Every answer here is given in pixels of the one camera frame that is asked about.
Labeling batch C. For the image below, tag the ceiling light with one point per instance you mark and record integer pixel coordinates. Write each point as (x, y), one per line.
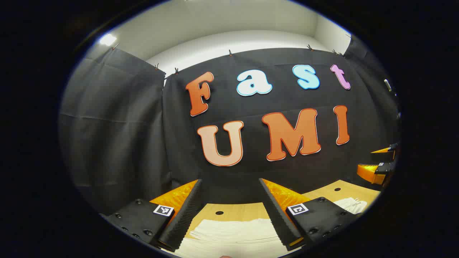
(107, 39)

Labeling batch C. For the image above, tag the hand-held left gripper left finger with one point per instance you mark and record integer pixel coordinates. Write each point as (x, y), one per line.
(186, 218)

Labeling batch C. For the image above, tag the black backdrop cloth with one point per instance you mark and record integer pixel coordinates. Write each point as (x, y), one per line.
(143, 125)

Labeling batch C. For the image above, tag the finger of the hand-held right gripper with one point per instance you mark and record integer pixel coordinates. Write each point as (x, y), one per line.
(392, 150)
(385, 170)

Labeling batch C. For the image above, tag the white jeans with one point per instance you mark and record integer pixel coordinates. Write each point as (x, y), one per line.
(233, 236)

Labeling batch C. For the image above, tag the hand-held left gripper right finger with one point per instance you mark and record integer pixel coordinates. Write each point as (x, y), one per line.
(278, 215)

